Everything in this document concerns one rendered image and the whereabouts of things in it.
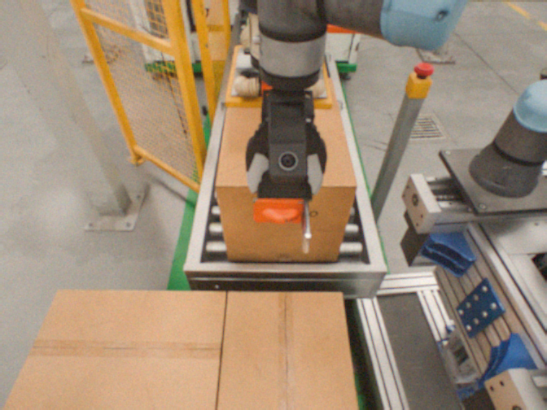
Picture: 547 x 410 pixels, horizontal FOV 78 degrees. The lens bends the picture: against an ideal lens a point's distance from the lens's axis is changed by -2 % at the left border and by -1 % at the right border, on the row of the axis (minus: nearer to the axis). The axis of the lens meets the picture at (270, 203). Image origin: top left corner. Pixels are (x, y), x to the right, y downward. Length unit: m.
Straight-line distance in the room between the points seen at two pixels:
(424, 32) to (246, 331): 1.01
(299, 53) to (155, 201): 1.99
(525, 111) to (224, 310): 0.98
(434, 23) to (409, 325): 1.43
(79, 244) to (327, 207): 1.60
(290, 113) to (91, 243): 1.92
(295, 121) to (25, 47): 1.41
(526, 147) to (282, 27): 0.66
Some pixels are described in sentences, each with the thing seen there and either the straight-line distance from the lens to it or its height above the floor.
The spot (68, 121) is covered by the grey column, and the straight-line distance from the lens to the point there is 1.85.
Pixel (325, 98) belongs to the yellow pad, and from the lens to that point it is 0.98.
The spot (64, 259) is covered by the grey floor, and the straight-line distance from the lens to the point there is 2.24.
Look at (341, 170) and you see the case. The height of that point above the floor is 0.95.
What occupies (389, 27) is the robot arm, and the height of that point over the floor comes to 1.52.
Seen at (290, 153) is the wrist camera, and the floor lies 1.38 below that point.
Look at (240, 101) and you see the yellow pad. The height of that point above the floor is 1.13.
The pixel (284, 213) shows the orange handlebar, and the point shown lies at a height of 1.25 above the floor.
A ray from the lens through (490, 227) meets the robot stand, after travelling 1.03.
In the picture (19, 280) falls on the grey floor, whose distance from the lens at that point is 2.30.
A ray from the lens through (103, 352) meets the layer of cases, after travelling 1.26.
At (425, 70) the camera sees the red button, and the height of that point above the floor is 1.04.
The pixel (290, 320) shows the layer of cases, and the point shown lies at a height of 0.54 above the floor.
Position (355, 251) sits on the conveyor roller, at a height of 0.54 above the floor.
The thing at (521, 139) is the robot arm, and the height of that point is 1.18.
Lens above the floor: 1.64
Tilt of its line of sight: 49 degrees down
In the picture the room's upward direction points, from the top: straight up
